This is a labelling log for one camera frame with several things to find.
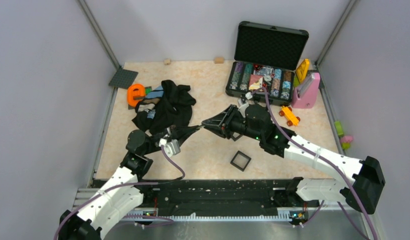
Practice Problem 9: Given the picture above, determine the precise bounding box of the yellow toy car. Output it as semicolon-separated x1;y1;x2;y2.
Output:
278;106;301;127

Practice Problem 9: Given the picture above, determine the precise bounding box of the green and pink toy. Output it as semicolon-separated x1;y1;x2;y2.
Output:
333;120;354;150

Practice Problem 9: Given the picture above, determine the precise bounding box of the pink box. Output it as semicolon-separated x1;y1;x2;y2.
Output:
291;71;321;109

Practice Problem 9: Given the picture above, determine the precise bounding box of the black poker chip case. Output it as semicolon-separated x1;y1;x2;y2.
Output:
225;21;309;106

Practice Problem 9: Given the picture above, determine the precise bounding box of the dark grey lego baseplate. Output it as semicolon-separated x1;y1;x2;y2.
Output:
108;68;139;90

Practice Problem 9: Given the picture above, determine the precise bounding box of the orange tape dispenser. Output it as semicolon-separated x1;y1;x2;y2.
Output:
126;83;146;108

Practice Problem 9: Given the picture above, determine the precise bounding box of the yellow toy piece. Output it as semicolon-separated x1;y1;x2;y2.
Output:
293;58;310;88

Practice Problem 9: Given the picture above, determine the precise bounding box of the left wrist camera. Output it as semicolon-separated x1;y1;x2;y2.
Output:
158;138;181;157

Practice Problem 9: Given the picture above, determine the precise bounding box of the black square frame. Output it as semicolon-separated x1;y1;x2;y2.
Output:
230;132;244;142
230;150;252;172

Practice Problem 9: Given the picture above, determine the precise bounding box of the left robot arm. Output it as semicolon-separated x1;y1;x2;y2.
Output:
53;125;201;240

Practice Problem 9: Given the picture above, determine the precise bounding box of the black printed t-shirt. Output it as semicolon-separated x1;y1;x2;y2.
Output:
132;79;197;135

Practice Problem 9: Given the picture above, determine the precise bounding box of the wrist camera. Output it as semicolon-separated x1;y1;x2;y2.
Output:
237;91;257;108
158;138;181;157

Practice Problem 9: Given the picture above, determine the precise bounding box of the small wooden block right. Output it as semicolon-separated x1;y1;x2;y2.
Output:
213;57;225;64

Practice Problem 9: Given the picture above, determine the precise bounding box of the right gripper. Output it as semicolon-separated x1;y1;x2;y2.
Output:
202;104;263;141

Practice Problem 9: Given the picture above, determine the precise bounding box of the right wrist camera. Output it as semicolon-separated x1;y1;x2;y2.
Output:
237;91;257;108

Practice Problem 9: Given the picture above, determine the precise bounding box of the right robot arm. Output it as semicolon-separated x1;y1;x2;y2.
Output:
201;104;386;215

